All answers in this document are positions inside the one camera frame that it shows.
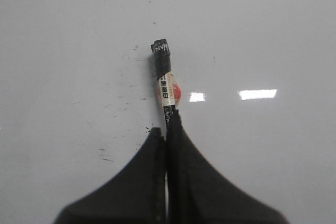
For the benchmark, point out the whiteboard marker with black tape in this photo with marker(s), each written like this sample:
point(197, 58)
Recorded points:
point(168, 91)

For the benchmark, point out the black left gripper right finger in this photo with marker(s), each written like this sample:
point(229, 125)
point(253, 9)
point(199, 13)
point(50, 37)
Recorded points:
point(198, 193)

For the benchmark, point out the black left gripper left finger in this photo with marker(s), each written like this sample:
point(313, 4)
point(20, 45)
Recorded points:
point(135, 195)

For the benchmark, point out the white whiteboard with aluminium frame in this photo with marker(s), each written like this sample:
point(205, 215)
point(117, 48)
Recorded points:
point(78, 97)

